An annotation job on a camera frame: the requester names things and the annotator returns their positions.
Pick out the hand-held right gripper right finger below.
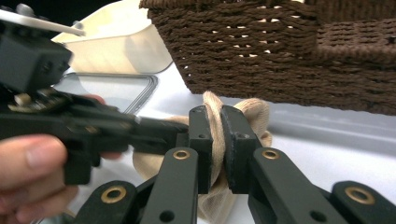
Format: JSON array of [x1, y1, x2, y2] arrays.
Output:
[[221, 105, 348, 224]]

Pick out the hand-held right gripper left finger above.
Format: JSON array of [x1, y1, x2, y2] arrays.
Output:
[[141, 105, 214, 224]]

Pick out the beige sock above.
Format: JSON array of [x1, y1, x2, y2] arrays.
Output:
[[133, 91, 273, 224]]

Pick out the clear plastic box lid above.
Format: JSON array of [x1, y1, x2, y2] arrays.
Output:
[[51, 72, 159, 116]]

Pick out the cream divided storage box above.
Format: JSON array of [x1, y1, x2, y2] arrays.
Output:
[[50, 0, 174, 76]]

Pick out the brown woven basket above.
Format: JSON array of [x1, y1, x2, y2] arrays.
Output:
[[138, 0, 396, 117]]

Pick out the white table sheet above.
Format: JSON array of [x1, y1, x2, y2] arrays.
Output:
[[36, 63, 396, 224]]

